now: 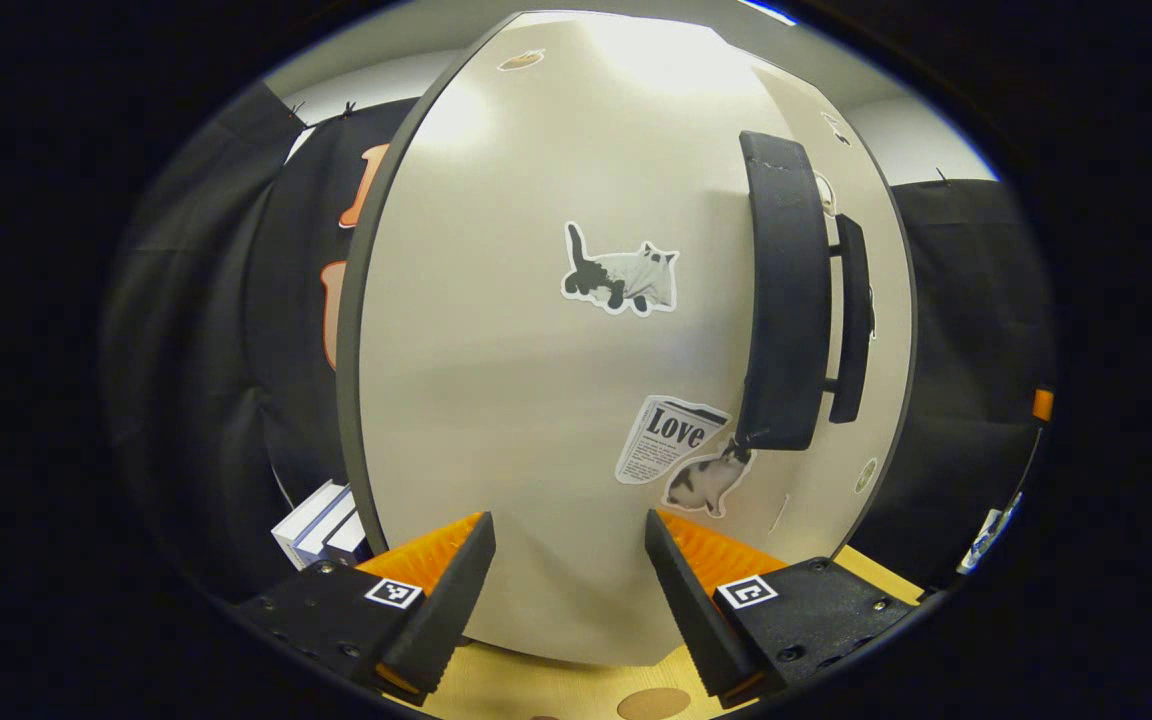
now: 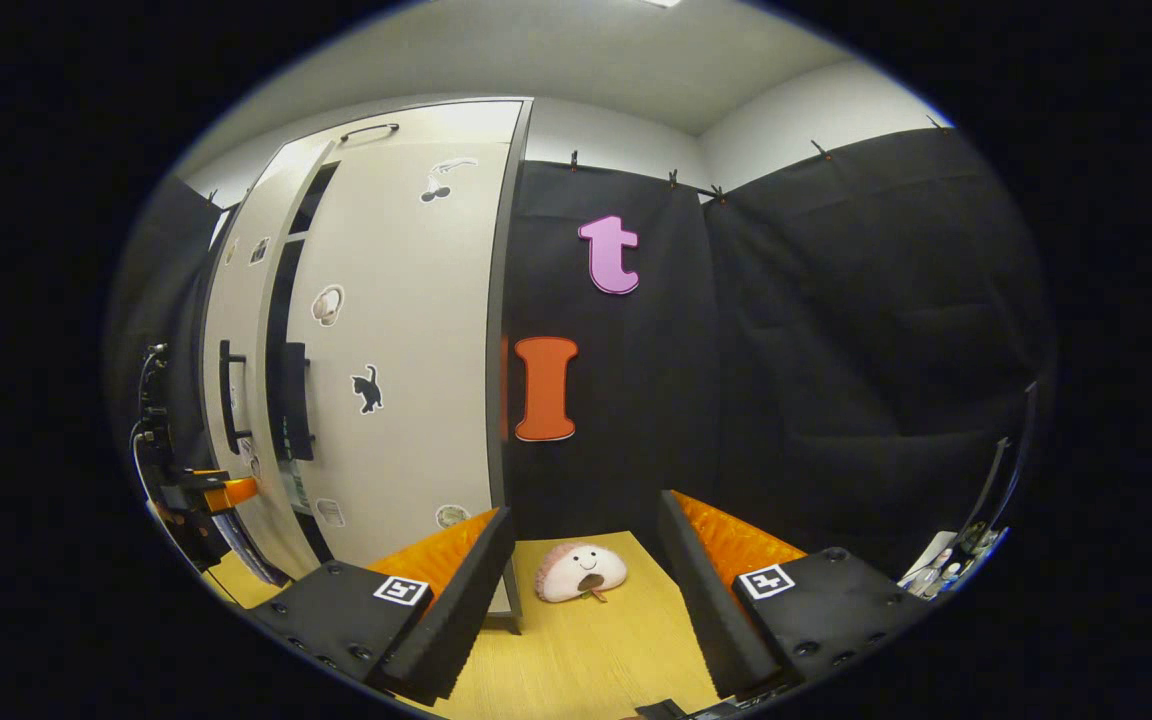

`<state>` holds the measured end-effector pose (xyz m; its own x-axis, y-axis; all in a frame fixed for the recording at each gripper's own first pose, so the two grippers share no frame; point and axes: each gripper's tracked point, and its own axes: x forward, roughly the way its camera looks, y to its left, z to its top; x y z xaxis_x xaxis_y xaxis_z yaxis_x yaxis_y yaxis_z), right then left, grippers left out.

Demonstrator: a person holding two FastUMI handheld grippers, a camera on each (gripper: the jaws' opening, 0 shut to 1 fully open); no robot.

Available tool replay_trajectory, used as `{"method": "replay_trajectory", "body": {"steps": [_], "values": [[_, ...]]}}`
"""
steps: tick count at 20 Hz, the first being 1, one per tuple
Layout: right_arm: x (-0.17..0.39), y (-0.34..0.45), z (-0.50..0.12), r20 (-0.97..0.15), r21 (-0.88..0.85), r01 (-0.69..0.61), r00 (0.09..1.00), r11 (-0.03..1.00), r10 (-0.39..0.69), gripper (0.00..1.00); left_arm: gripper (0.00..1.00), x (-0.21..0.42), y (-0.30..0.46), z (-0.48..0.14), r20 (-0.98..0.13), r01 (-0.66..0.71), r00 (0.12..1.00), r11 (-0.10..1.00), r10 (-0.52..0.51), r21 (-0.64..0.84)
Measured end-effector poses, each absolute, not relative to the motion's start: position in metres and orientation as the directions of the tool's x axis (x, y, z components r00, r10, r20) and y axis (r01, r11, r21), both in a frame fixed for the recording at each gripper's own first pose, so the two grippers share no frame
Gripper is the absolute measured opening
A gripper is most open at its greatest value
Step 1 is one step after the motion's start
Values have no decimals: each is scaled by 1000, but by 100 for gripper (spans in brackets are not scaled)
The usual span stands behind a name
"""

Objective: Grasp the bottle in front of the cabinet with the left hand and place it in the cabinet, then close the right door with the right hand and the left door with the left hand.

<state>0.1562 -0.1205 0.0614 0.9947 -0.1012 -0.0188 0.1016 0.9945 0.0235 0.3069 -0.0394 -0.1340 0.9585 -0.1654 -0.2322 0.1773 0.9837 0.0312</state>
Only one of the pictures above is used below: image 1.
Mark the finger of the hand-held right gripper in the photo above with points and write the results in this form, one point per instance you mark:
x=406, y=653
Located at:
x=1042, y=404

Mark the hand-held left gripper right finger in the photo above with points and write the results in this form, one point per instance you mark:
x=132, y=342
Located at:
x=696, y=620

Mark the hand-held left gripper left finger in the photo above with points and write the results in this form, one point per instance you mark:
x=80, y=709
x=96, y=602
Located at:
x=451, y=615

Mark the grey door black cat sticker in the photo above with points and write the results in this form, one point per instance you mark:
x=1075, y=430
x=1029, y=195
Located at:
x=891, y=300

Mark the grey door newspaper sticker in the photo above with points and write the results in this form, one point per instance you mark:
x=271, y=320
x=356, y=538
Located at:
x=536, y=400

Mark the round brown coaster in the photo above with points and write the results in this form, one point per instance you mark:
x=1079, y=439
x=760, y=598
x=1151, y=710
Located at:
x=654, y=704

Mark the white tray of small bottles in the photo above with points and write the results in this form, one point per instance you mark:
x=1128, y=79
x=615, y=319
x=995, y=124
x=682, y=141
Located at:
x=986, y=535

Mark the stack of white boxes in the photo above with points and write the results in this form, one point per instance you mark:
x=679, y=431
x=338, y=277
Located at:
x=321, y=525

